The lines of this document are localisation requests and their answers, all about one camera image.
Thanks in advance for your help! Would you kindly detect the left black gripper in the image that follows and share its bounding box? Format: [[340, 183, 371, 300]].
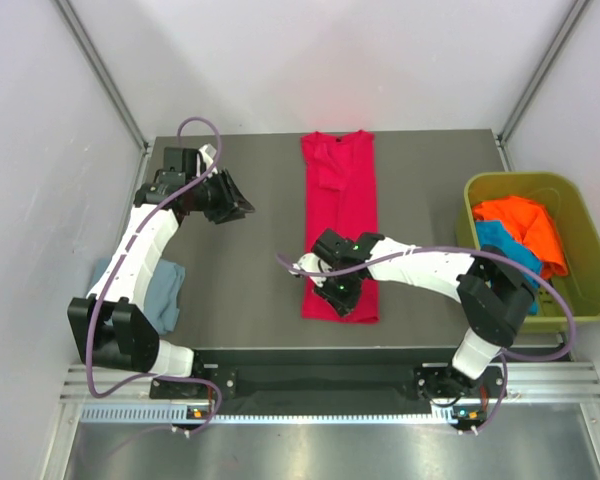
[[186, 167, 254, 224]]

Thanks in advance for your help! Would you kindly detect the right aluminium corner post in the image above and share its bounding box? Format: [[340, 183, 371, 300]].
[[496, 0, 592, 148]]

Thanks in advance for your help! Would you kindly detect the aluminium corner post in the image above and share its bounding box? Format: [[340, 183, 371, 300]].
[[496, 0, 592, 148], [51, 0, 149, 151]]

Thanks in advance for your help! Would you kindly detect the blue t shirt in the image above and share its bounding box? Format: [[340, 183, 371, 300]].
[[476, 221, 544, 316]]

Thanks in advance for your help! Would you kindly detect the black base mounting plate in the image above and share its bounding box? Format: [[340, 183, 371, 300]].
[[148, 347, 506, 416]]

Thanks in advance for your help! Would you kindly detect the folded grey-blue t shirt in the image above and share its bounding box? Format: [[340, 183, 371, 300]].
[[87, 257, 187, 336]]

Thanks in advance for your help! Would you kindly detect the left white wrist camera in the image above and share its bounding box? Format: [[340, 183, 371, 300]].
[[196, 143, 218, 177]]

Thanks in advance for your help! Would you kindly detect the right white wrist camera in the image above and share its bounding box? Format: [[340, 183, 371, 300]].
[[289, 253, 332, 284]]

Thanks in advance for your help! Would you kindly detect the olive green plastic bin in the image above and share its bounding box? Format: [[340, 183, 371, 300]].
[[455, 172, 600, 326]]

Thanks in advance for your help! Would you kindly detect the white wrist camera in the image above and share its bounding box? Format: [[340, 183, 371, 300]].
[[289, 253, 332, 284], [196, 143, 218, 177]]

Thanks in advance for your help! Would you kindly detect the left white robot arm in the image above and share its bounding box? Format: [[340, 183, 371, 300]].
[[67, 144, 255, 398]]

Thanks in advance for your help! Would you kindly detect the orange t shirt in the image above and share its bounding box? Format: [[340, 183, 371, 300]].
[[472, 195, 569, 279]]

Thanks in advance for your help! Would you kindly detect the left aluminium corner post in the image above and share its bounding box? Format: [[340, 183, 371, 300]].
[[51, 0, 149, 151]]

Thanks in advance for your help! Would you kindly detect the slotted grey cable duct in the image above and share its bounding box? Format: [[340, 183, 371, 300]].
[[79, 403, 486, 425]]

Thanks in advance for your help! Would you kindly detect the magenta t shirt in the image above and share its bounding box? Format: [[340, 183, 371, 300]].
[[301, 130, 379, 324]]

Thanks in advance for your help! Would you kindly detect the aluminium frame rail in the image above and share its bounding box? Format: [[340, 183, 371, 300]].
[[60, 362, 600, 404]]

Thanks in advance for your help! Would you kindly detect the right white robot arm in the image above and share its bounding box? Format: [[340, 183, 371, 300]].
[[297, 229, 536, 399]]

